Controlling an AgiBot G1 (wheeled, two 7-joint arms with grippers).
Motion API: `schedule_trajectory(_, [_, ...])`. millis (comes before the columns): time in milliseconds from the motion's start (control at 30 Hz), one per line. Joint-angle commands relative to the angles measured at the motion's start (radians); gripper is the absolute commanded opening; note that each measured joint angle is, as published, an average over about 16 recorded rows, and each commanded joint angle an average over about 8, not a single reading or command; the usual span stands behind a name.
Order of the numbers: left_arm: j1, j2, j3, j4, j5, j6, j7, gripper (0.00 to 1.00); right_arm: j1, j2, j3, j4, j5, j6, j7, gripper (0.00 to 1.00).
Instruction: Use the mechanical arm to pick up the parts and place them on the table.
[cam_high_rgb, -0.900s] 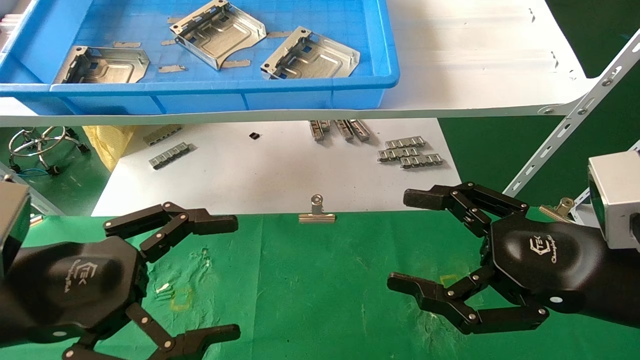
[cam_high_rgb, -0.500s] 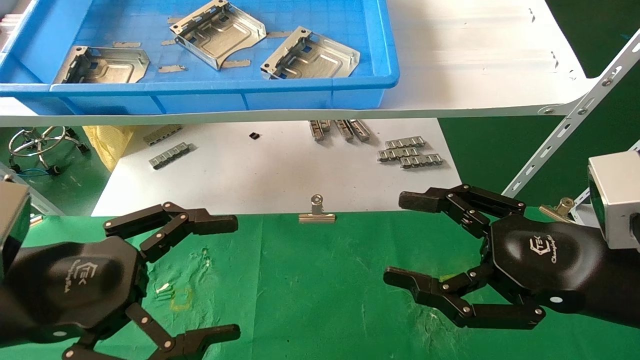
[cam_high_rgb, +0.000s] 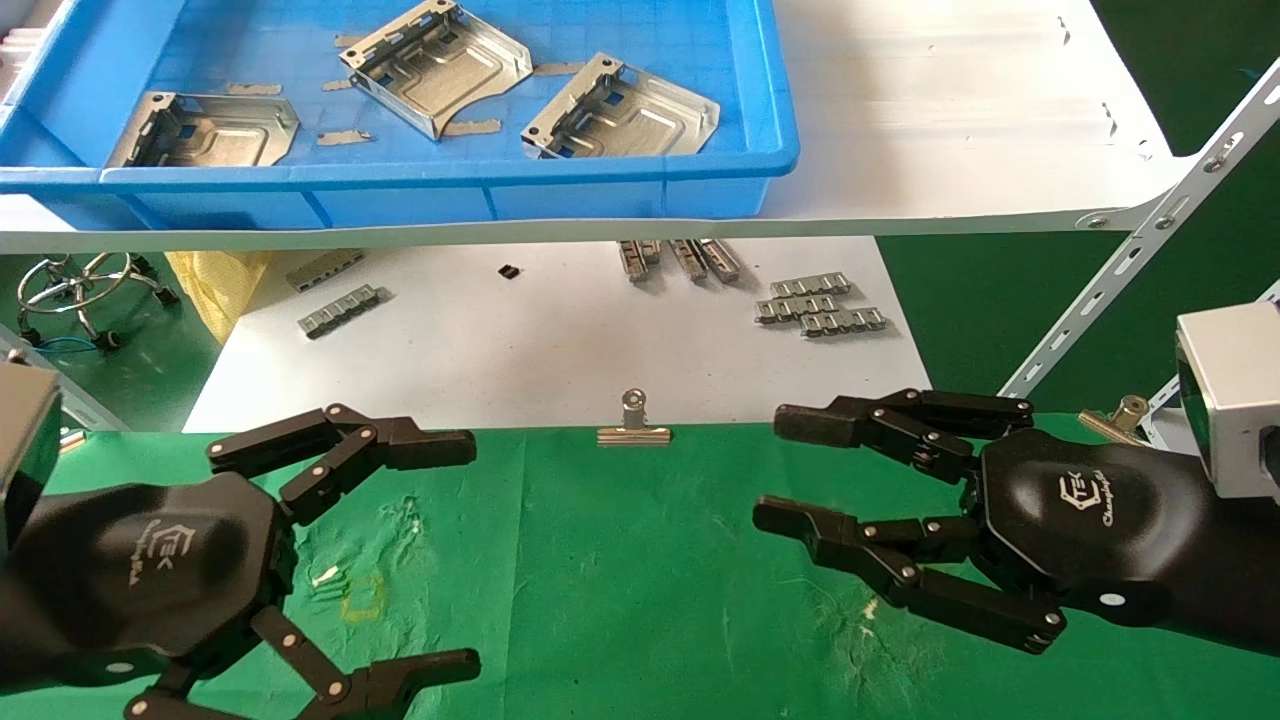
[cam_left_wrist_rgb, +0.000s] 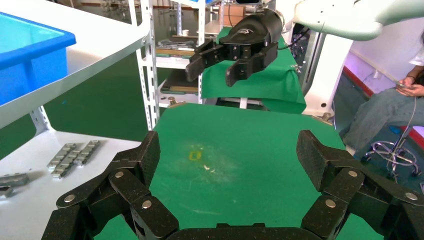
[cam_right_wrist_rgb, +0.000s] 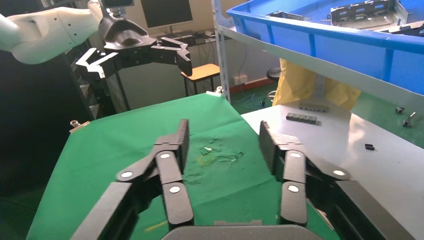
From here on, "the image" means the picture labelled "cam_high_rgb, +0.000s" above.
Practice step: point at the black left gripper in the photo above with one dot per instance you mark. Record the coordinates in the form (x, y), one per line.
(160, 570)

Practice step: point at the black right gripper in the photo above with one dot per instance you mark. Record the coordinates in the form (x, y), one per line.
(1090, 520)

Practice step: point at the stamped sheet metal bracket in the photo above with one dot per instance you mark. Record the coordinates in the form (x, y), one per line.
(640, 122)
(225, 140)
(450, 75)

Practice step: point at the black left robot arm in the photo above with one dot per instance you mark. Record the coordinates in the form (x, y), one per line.
(20, 630)

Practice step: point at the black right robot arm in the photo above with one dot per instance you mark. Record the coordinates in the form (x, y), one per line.
(1250, 570)

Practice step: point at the grey metal connector strip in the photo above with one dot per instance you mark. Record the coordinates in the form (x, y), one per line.
(845, 322)
(688, 260)
(325, 270)
(810, 286)
(651, 251)
(340, 311)
(722, 260)
(795, 309)
(631, 262)

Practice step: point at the silver binder clip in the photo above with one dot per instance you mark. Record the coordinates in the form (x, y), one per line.
(634, 434)

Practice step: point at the brass coloured binder clip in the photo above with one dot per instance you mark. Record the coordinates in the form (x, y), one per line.
(1110, 425)

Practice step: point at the yellow plastic bag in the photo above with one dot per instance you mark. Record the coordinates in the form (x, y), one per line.
(215, 285)

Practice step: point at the blue plastic tray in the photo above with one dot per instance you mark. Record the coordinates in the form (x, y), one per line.
(400, 190)

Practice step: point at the white perforated shelf strut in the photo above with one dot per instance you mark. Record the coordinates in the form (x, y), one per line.
(1150, 240)

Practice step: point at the chrome stool base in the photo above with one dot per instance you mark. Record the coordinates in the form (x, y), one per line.
(75, 290)

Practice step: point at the white stacked plastic trays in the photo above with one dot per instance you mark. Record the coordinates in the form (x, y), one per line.
(15, 55)

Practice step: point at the short white perforated rail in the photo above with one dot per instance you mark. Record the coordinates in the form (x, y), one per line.
(1162, 405)

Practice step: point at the grey metal frame beam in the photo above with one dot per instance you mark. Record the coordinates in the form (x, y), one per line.
(70, 395)

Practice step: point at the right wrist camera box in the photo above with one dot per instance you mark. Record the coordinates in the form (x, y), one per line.
(1235, 400)

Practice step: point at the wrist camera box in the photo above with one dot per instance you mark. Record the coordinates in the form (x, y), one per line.
(25, 440)
(1235, 400)

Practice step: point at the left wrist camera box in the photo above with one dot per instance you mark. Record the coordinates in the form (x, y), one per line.
(25, 440)

